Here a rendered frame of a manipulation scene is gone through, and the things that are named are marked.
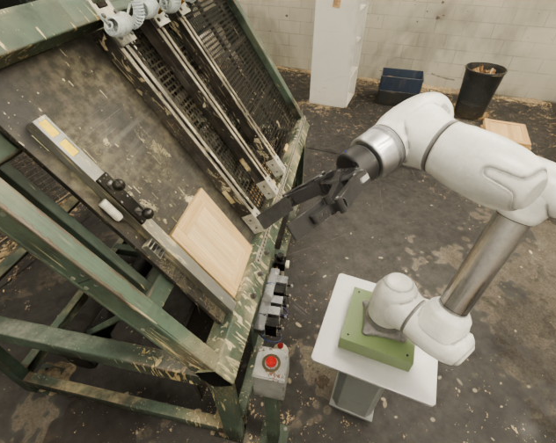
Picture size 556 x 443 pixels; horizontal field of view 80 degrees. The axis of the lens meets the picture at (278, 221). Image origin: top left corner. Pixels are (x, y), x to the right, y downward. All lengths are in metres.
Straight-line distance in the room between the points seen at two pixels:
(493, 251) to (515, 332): 1.76
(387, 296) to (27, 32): 1.42
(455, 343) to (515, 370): 1.43
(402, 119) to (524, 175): 0.21
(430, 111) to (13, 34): 1.07
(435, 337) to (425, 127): 0.87
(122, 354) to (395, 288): 1.13
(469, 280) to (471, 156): 0.70
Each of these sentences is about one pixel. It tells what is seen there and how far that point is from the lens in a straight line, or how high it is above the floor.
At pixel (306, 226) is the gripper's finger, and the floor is 1.78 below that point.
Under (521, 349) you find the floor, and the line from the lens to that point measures 2.87.
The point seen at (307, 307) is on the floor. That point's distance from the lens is 2.54.
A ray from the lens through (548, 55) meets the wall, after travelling 6.69.
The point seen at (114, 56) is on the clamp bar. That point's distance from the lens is 1.54.
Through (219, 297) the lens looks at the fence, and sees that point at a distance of 1.40.
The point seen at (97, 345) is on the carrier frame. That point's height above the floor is 0.79.
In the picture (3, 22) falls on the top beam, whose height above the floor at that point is 1.92.
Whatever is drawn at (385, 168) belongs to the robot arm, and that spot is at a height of 1.79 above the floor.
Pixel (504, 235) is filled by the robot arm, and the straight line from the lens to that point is 1.20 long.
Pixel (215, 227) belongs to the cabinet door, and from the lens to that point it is 1.52.
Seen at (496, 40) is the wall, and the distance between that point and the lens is 6.51.
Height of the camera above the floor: 2.12
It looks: 42 degrees down
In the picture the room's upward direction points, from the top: straight up
